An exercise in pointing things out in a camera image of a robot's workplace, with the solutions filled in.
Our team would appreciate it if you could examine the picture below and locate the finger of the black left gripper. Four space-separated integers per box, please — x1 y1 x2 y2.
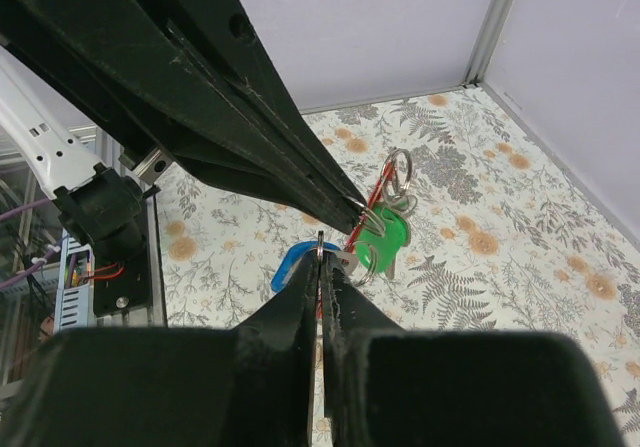
1 0 359 233
134 0 363 217

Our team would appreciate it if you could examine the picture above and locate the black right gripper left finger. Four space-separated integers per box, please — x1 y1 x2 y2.
1 252 320 446

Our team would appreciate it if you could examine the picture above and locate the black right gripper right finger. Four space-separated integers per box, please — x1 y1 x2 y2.
319 252 623 446

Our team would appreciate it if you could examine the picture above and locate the blue key tag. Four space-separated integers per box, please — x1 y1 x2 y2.
270 241 318 294

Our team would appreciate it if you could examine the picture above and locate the metal key holder red handle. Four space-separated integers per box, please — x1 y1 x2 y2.
345 149 417 287

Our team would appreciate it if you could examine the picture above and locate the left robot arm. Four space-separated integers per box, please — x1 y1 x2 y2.
1 0 364 262

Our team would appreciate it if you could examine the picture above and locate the aluminium front rail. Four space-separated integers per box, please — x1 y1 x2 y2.
64 126 171 328

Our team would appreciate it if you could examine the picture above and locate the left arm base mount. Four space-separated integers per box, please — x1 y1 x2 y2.
92 198 166 327

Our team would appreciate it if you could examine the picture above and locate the white slotted cable duct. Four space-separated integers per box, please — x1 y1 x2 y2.
53 231 96 333

